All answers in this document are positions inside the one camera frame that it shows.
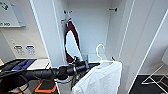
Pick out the pale grey hanger with T-shirt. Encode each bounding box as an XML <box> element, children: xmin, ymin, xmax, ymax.
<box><xmin>88</xmin><ymin>43</ymin><xmax>118</xmax><ymax>69</ymax></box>

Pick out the white T-shirt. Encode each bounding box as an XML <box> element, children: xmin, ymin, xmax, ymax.
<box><xmin>71</xmin><ymin>59</ymin><xmax>123</xmax><ymax>94</ymax></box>

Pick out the white wardrobe door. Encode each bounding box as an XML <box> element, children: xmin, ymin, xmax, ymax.
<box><xmin>29</xmin><ymin>0</ymin><xmax>65</xmax><ymax>94</ymax></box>
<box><xmin>118</xmin><ymin>0</ymin><xmax>168</xmax><ymax>94</ymax></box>

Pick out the maroon and white jacket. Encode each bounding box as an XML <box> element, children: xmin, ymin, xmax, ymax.
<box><xmin>64</xmin><ymin>20</ymin><xmax>83</xmax><ymax>64</ymax></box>

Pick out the flat white board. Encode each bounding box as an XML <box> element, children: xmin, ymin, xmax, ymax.
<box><xmin>31</xmin><ymin>58</ymin><xmax>52</xmax><ymax>70</ymax></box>

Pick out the white wardrobe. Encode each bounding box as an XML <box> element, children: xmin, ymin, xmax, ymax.
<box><xmin>29</xmin><ymin>0</ymin><xmax>141</xmax><ymax>94</ymax></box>

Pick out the white label with orange band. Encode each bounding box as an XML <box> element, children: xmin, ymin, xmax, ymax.
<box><xmin>60</xmin><ymin>18</ymin><xmax>68</xmax><ymax>28</ymax></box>

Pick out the white hanger with jacket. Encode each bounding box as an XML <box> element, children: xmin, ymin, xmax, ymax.
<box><xmin>64</xmin><ymin>14</ymin><xmax>74</xmax><ymax>26</ymax></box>

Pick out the blue plastic object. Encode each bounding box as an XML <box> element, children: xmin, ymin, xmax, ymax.
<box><xmin>6</xmin><ymin>59</ymin><xmax>38</xmax><ymax>71</ymax></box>

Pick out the black wardrobe hook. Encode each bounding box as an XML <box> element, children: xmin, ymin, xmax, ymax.
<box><xmin>63</xmin><ymin>9</ymin><xmax>74</xmax><ymax>16</ymax></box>
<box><xmin>108</xmin><ymin>7</ymin><xmax>119</xmax><ymax>12</ymax></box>

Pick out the white high stool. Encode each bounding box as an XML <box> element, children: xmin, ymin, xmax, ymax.
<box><xmin>141</xmin><ymin>46</ymin><xmax>168</xmax><ymax>87</ymax></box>

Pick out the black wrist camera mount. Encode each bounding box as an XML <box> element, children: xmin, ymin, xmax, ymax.
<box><xmin>71</xmin><ymin>56</ymin><xmax>82</xmax><ymax>66</ymax></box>

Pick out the wall sign with blue print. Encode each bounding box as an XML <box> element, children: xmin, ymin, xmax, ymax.
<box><xmin>25</xmin><ymin>44</ymin><xmax>37</xmax><ymax>56</ymax></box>

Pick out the wall sign with dark print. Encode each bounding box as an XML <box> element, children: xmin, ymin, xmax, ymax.
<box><xmin>13</xmin><ymin>45</ymin><xmax>25</xmax><ymax>56</ymax></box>

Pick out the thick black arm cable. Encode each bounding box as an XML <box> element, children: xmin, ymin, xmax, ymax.
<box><xmin>0</xmin><ymin>59</ymin><xmax>38</xmax><ymax>84</ymax></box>

